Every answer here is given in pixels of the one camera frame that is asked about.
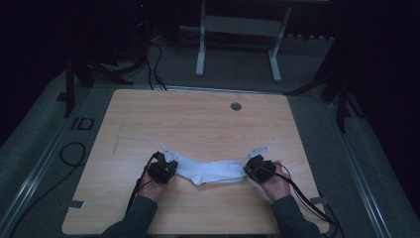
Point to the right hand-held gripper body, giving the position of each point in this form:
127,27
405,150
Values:
262,169

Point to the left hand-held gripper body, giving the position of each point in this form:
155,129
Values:
161,170

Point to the person's left hand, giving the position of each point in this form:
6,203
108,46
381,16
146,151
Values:
150,188

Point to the person's right hand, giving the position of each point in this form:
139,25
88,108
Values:
278,186

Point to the round grey table grommet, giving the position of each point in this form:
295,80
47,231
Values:
235,106

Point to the grey tape piece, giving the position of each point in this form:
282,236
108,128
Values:
319,200

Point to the black tripod stand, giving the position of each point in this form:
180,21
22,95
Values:
336,82
82,71

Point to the metal floor rail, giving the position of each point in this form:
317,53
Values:
361,185
29,185

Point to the white metal table frame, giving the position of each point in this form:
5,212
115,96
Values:
238,25

